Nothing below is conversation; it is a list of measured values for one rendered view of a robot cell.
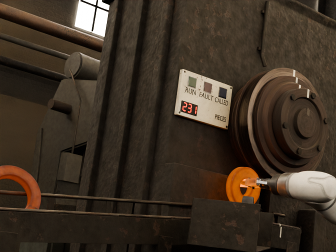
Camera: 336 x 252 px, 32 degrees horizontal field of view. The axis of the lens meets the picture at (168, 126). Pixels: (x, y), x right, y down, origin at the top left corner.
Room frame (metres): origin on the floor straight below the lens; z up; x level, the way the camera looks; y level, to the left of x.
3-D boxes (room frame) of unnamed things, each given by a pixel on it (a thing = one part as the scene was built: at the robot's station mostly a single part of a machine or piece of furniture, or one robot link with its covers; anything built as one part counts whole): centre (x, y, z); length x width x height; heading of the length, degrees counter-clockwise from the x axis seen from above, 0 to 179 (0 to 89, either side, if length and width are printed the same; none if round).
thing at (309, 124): (2.30, -0.53, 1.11); 0.28 x 0.06 x 0.28; 125
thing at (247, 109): (2.38, -0.47, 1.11); 0.47 x 0.06 x 0.47; 125
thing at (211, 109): (2.27, -0.13, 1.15); 0.26 x 0.02 x 0.18; 125
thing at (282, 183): (2.06, -0.45, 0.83); 0.09 x 0.06 x 0.09; 126
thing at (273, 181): (2.12, -0.41, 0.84); 0.09 x 0.08 x 0.07; 36
